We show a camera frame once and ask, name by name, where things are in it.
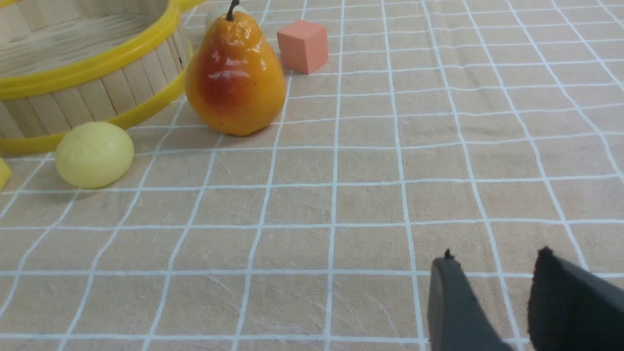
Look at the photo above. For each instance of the bamboo steamer tray yellow rim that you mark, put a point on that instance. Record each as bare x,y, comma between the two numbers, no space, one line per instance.
68,62

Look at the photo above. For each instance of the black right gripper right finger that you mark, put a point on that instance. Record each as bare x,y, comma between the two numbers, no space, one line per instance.
570,309

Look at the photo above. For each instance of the yellow block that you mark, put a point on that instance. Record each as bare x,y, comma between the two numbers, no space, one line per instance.
5,173

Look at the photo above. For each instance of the pale yellow bun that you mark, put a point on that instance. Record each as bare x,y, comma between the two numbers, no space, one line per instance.
94,155

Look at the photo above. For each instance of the checked beige tablecloth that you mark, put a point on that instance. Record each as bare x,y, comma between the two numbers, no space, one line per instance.
488,127

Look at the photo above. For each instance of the woven bamboo steamer lid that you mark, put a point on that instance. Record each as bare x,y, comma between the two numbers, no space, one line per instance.
186,5

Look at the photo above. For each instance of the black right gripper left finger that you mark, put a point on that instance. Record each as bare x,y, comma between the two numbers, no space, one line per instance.
456,320

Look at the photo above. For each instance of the orange red toy pear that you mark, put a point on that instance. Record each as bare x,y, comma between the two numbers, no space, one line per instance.
235,81

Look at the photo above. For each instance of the salmon pink cube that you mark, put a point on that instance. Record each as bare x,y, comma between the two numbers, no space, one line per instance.
303,46

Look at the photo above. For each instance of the white bun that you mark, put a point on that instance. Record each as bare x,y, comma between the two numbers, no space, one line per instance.
215,11

